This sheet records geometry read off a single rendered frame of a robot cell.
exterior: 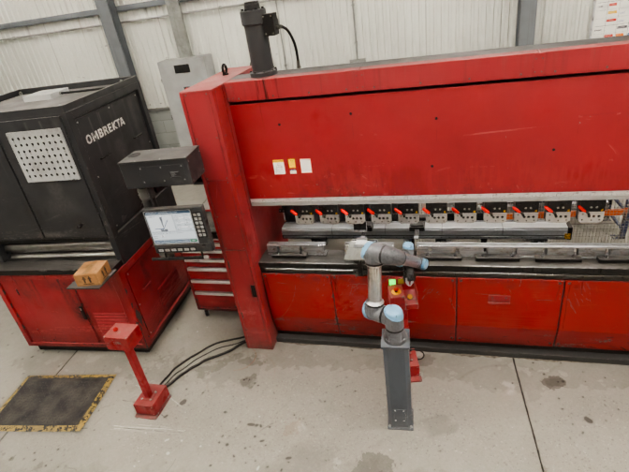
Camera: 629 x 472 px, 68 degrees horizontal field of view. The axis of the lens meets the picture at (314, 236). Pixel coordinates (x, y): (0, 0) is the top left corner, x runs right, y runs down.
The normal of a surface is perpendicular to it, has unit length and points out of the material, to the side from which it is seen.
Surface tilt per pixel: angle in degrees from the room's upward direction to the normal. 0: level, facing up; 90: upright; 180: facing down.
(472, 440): 0
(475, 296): 90
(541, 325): 90
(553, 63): 90
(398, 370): 90
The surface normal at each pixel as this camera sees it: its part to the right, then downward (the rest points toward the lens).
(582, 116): -0.23, 0.50
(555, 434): -0.14, -0.87
